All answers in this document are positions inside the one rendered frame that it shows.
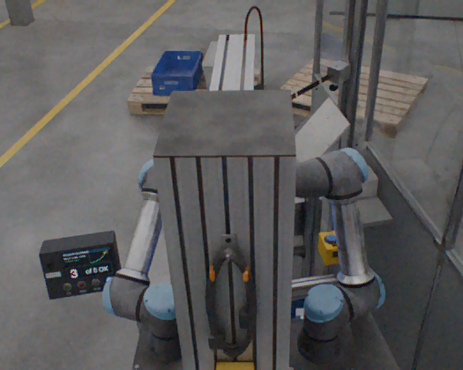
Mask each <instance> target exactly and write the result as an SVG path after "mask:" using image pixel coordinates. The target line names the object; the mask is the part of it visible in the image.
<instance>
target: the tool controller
mask: <svg viewBox="0 0 463 370"><path fill-rule="evenodd" d="M39 260H40V264H41V269H42V273H43V276H44V280H45V283H46V286H47V290H48V293H49V300H56V299H61V298H66V297H70V296H76V295H80V294H86V293H97V292H103V290H104V286H105V284H106V283H107V277H115V276H116V272H117V271H119V270H121V269H122V267H121V264H120V258H119V254H118V249H117V244H116V232H115V230H112V231H106V232H100V233H90V234H80V235H74V236H68V237H63V238H57V239H52V240H44V241H43V242H42V244H41V248H40V251H39ZM77 266H79V267H80V270H81V274H82V278H80V279H75V280H70V281H68V276H67V273H66V268H70V267H77ZM96 278H97V279H98V280H99V281H100V283H99V284H98V285H93V284H92V282H93V280H94V279H96ZM80 281H83V282H85V283H86V286H85V287H83V288H80V287H78V282H80ZM64 284H71V289H70V290H68V291H67V290H65V289H64V288H63V286H64Z"/></svg>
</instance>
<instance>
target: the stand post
mask: <svg viewBox="0 0 463 370"><path fill-rule="evenodd" d="M318 203H319V197H316V198H305V203H304V219H303V235H302V244H303V245H304V247H305V256H304V258H303V257H302V267H301V278H309V277H314V267H315V248H316V237H317V215H318Z"/></svg>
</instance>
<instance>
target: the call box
mask: <svg viewBox="0 0 463 370"><path fill-rule="evenodd" d="M328 234H334V236H335V233H334V231H332V232H327V233H320V234H319V236H318V247H317V249H318V252H319V254H320V255H321V256H322V258H323V260H324V262H325V265H328V264H338V263H340V259H339V254H338V256H337V257H332V252H333V251H338V249H337V246H335V247H333V246H332V243H329V242H327V241H326V239H325V237H326V235H328Z"/></svg>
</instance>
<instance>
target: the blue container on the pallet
mask: <svg viewBox="0 0 463 370"><path fill-rule="evenodd" d="M178 56H179V58H177V57H178ZM183 56H189V57H190V59H184V57H183ZM202 62H203V51H193V50H165V51H164V52H163V54H162V55H161V56H160V58H159V60H158V61H157V63H156V64H155V66H154V68H153V71H152V73H151V74H150V76H151V80H152V87H153V95H164V96H170V95H171V93H172V92H175V91H196V88H197V86H198V83H199V80H200V79H201V76H202V75H203V73H204V70H203V66H202Z"/></svg>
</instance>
